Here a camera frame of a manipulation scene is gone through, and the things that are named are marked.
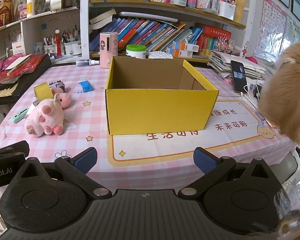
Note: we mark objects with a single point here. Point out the green-lid white jar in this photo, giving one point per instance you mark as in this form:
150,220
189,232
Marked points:
136,52

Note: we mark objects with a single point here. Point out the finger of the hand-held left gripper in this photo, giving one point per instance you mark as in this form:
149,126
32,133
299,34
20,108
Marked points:
15,148

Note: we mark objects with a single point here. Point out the small white pen holder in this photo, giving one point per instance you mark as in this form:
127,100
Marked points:
50,48

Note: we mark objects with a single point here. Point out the blue eraser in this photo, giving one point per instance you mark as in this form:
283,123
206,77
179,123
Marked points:
86,86

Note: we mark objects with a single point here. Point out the dark spray bottle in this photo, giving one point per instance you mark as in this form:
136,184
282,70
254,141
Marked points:
86,62

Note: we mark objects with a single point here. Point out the row of yellow books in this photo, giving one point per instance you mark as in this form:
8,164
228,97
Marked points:
240,5

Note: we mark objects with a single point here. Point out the white tape roll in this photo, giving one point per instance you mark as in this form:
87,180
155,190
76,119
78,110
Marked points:
178,1

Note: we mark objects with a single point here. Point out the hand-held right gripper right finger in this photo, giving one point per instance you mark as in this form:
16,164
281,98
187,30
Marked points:
203,160

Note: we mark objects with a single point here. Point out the small blue white carton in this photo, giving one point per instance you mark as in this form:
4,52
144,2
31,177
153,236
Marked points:
39,48

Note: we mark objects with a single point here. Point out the blue wall chart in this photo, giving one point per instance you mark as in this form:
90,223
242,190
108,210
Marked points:
292,30

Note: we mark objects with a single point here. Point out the fluffy orange cat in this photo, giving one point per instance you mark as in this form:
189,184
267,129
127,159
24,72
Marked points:
287,92

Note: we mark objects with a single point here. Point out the mint green correction tape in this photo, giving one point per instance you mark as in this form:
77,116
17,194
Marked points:
19,115

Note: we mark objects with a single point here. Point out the orange white medicine box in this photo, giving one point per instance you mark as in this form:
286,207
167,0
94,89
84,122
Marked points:
185,46
180,53

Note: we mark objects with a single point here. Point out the grey toy camera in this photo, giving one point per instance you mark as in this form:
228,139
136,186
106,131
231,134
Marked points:
57,83

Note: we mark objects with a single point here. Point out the pink humidifier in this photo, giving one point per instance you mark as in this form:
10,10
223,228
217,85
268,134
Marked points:
108,51

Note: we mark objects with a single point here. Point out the pink plush pig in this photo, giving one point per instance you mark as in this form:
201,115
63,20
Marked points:
43,120

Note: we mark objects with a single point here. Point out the yellow tape roll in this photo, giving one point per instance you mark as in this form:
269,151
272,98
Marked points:
43,92

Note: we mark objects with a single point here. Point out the white bumpy foam pad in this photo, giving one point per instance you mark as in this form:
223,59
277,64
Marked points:
161,55

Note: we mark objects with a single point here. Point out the stack of papers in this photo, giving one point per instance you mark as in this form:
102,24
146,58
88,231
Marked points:
221,65

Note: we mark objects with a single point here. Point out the yellow cardboard box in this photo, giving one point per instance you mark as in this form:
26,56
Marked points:
152,110

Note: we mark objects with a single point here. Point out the row of leaning books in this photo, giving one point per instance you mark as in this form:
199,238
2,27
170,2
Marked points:
145,32

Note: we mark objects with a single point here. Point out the black smartphone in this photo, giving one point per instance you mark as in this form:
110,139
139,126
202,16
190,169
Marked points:
238,77

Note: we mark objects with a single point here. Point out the white desk organizer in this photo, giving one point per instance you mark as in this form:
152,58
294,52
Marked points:
227,10

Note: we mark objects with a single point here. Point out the white shelf unit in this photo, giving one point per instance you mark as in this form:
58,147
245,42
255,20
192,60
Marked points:
32,26

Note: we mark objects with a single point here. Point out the black electronic keyboard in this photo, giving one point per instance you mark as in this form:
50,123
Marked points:
22,85

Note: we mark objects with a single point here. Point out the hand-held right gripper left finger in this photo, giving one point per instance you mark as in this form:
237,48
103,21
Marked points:
86,159

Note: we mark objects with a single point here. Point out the pile of red packets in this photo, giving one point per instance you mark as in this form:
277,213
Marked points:
0,73

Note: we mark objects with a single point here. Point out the white plastic bottle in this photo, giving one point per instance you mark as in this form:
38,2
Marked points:
31,7

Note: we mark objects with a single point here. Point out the pink plush chick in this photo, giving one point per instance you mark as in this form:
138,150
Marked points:
64,100

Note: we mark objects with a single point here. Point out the red doll ornament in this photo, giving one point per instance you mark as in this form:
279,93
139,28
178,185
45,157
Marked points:
58,42

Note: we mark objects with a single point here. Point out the red boxed book set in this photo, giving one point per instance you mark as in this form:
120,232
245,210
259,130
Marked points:
215,38

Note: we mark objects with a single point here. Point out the pink checked tablecloth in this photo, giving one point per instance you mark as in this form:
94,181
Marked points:
85,125

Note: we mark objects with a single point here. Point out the pink alphabet wall poster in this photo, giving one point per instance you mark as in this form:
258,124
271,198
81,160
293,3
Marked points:
270,27

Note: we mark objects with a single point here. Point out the large white pen holder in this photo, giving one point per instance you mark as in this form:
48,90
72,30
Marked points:
72,48

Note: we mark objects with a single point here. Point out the wooden bookshelf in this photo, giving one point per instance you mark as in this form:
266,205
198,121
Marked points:
150,6

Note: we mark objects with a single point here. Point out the beige card envelope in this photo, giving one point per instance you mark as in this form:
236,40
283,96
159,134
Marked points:
18,62

